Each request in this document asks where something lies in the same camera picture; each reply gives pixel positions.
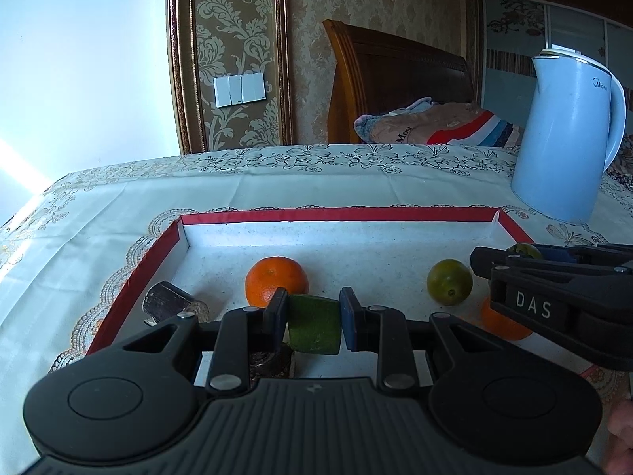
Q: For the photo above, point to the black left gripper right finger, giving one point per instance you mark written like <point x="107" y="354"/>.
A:
<point x="384" y="332"/>

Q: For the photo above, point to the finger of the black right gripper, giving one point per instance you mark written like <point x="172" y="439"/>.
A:
<point x="484" y="259"/>

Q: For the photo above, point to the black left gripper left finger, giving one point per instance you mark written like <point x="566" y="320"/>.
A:
<point x="240" y="333"/>

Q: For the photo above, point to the green citrus fruit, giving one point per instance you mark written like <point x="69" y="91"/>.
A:
<point x="449" y="282"/>
<point x="526" y="250"/>

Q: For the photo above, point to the orange tangerine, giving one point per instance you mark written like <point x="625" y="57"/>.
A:
<point x="502" y="326"/>
<point x="272" y="273"/>

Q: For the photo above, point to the green cucumber piece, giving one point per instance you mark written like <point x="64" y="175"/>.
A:
<point x="314" y="325"/>

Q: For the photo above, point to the person's hand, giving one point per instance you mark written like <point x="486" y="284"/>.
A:
<point x="619" y="460"/>

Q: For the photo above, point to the red shallow box tray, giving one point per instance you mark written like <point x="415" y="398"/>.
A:
<point x="212" y="262"/>

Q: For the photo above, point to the light blue electric kettle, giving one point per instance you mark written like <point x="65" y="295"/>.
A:
<point x="573" y="132"/>

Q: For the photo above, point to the white embroidered tablecloth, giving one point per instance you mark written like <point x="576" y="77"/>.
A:
<point x="68" y="252"/>

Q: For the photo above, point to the gold framed wallpaper panel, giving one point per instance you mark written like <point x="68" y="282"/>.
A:
<point x="209" y="39"/>

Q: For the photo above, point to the white wall switch panel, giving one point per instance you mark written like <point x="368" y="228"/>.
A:
<point x="239" y="89"/>

